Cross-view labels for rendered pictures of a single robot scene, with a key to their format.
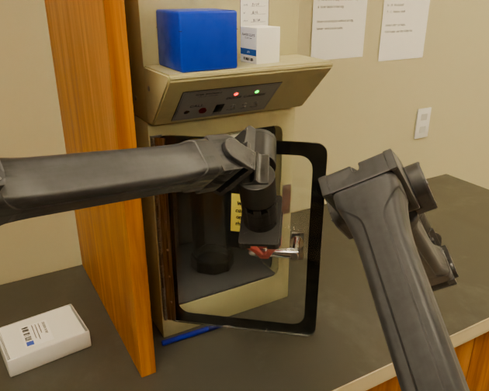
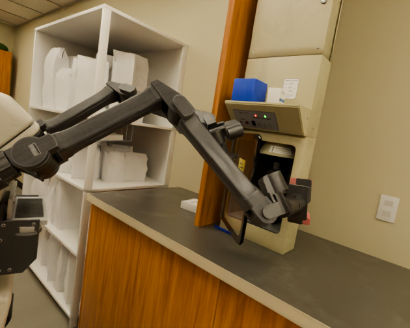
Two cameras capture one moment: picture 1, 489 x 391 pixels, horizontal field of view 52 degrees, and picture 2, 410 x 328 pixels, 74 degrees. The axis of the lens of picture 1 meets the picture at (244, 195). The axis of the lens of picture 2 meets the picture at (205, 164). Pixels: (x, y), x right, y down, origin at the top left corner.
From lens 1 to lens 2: 1.03 m
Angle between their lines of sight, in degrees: 68
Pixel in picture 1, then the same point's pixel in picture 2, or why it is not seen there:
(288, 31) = (307, 97)
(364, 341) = (266, 277)
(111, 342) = not seen: hidden behind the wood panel
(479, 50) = not seen: outside the picture
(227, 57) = (248, 96)
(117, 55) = (217, 93)
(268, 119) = (288, 140)
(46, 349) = (191, 205)
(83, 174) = not seen: hidden behind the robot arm
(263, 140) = (232, 123)
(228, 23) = (250, 82)
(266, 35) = (273, 91)
